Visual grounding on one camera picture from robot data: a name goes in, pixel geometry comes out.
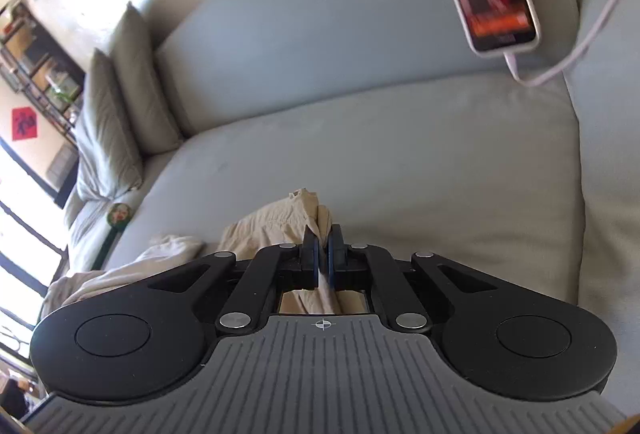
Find grey sofa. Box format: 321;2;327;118
62;0;640;415

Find beige khaki pants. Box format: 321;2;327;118
218;188;369;315

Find grey throw pillow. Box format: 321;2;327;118
75;49;143;201
108;2;182;155

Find light beige garment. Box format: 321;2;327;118
39;232;206;320

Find small round green fan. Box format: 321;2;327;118
93;203;134;270

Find dark wooden bookshelf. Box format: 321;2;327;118
0;0;87;210

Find grey throw pillow rear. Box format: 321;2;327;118
108;2;182;155

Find red paper wall decoration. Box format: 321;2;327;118
11;106;38;141

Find white charging cable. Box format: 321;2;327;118
502;0;640;88

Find grey throw pillow front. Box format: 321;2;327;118
75;49;143;201

